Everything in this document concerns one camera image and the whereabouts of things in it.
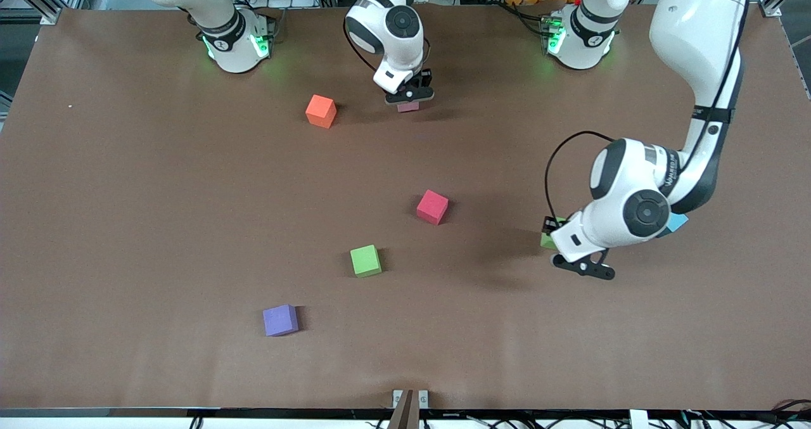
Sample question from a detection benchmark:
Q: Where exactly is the purple foam cube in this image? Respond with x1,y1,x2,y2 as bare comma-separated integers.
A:
262,304,299,338

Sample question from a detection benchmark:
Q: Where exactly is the orange foam cube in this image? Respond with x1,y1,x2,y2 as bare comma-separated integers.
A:
305,94,338,129

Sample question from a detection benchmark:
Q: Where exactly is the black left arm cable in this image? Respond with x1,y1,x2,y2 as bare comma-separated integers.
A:
544,0,755,227

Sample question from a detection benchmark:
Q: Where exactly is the camera mount post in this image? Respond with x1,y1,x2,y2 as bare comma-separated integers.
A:
388,388,430,429

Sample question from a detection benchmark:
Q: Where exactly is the red foam cube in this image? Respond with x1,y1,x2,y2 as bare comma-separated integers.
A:
416,189,449,226

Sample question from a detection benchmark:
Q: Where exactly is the light blue foam cube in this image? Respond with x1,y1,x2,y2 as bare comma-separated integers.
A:
656,212,689,238

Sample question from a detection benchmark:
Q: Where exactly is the green foam cube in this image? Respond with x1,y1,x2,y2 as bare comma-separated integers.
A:
350,245,383,279
540,217,569,251

